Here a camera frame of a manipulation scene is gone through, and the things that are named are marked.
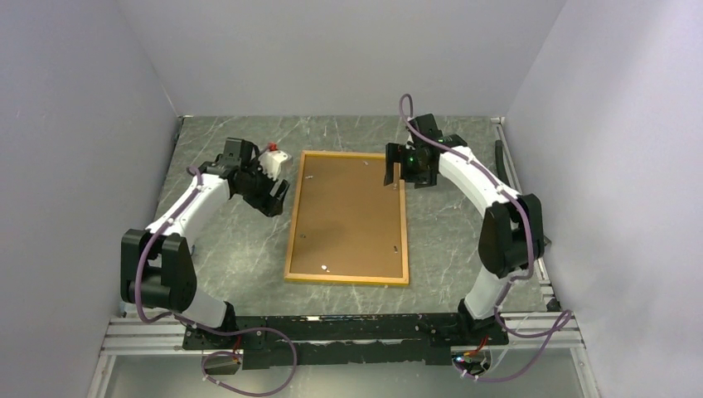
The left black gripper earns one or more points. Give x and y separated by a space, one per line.
269 204

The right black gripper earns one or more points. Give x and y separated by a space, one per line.
397 152

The brown backing board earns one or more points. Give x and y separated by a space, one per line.
346 219

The yellow picture frame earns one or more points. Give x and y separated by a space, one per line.
291 247

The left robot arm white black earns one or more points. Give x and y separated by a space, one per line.
157 273

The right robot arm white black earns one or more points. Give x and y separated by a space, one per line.
511 237

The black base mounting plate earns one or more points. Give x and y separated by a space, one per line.
286 352

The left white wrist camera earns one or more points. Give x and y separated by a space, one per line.
272 161

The aluminium extrusion rail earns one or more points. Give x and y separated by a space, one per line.
127 336

